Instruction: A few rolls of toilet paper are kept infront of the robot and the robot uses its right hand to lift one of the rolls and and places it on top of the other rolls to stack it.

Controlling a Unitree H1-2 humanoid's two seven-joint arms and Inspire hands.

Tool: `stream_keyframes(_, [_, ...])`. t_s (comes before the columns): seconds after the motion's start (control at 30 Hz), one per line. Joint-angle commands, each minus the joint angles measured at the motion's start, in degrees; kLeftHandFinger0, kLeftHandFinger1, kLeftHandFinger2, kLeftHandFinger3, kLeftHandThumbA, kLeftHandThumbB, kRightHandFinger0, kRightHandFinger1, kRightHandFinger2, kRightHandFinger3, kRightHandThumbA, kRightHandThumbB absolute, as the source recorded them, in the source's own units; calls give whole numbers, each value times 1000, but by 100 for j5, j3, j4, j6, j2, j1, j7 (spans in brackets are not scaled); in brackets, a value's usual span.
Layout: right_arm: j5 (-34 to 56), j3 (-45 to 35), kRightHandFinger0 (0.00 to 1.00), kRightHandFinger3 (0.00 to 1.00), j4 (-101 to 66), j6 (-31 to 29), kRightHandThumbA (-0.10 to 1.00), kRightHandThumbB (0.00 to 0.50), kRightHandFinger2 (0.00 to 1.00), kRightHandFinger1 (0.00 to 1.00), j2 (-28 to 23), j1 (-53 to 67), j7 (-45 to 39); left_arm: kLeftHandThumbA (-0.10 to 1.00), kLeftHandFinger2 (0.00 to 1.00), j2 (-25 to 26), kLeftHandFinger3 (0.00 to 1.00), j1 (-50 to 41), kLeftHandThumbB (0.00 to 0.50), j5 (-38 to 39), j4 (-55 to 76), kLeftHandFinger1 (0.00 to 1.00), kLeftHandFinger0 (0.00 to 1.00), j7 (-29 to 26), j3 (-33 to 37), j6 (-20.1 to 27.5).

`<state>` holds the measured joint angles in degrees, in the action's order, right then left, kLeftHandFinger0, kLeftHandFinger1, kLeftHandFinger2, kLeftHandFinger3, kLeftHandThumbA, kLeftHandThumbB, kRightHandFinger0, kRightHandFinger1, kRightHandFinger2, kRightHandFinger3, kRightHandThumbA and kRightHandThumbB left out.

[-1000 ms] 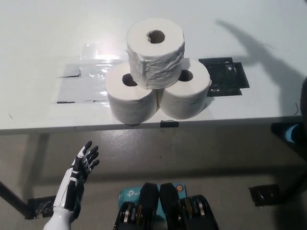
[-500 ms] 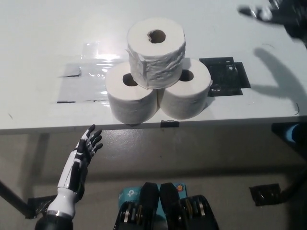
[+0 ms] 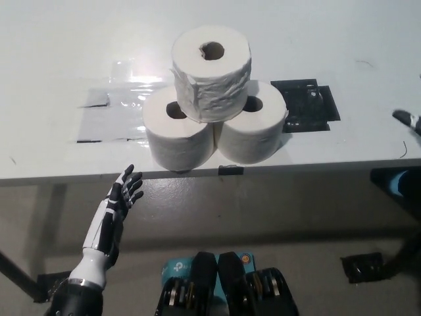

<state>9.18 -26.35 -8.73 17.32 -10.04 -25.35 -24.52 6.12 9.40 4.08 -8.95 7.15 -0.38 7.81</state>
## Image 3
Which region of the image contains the blue round object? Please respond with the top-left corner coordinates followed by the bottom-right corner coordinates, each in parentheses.
top-left (391, 171), bottom-right (410, 198)

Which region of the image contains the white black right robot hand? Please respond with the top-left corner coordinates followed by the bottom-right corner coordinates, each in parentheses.
top-left (393, 110), bottom-right (421, 137)

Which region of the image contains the teal cardboard router box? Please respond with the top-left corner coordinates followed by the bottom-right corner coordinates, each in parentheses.
top-left (161, 251), bottom-right (256, 294)

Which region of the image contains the wrinkled white toilet paper roll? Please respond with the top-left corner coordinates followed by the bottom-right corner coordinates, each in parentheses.
top-left (170, 26), bottom-right (253, 124)

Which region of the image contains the clear tape over grey patch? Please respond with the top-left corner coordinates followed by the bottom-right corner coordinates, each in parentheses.
top-left (67, 61), bottom-right (176, 144)

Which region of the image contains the black floor tape patch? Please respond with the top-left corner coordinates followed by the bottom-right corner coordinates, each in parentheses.
top-left (340, 251), bottom-right (392, 284)
top-left (32, 271), bottom-right (72, 303)

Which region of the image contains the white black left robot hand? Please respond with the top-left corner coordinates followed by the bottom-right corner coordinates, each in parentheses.
top-left (82, 163), bottom-right (144, 261)

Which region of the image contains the black tape square on table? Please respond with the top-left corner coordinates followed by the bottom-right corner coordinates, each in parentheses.
top-left (270, 78), bottom-right (341, 134)

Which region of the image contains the black table leg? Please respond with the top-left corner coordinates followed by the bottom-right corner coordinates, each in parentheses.
top-left (0, 248), bottom-right (37, 299)
top-left (383, 230), bottom-right (421, 280)

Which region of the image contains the small black tape strip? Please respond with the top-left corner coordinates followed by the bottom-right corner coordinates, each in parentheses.
top-left (218, 163), bottom-right (245, 176)

